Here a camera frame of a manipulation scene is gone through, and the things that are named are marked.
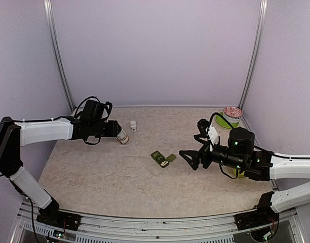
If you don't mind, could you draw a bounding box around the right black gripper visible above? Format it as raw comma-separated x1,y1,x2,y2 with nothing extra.
179,134,246,171

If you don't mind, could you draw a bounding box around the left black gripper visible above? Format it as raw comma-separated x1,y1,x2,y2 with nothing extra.
90,120,121,137

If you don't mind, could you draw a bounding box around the orange grey-capped supplement bottle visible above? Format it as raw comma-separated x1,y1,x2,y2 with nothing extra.
116,129,129,144

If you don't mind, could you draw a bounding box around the small white pill bottle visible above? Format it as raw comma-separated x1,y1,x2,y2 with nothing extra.
130,120,137,133

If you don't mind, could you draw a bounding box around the green weekly pill organizer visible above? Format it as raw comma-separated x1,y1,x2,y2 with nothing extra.
150,150,176,168

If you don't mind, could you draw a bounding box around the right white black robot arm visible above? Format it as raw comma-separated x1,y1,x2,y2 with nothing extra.
179,127,310,225

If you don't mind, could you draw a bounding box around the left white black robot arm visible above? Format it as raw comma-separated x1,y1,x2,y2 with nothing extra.
0,96,123,225

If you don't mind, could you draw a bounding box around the red patterned white bowl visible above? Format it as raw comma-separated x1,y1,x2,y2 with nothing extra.
223,107,243,124

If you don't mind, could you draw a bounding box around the lime green bowl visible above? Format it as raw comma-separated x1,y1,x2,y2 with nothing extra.
232,169,246,179

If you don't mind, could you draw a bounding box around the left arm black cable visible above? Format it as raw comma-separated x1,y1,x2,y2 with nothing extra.
75,95,112,119

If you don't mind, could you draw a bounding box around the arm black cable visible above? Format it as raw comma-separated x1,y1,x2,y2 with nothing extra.
209,112,237,130
75,95,112,119

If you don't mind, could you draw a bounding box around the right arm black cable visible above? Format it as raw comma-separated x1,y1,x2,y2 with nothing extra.
209,112,237,130

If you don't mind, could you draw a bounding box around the front aluminium rail base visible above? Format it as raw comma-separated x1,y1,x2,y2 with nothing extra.
10,199,307,243

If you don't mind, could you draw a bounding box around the left aluminium frame post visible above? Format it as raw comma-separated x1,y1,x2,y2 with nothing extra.
44,0,75,112

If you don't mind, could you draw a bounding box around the aluminium frame post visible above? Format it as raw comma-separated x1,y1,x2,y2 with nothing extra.
238,0,268,110
44,0,75,112

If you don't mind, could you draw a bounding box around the right aluminium frame post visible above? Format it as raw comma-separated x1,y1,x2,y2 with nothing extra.
238,0,268,110

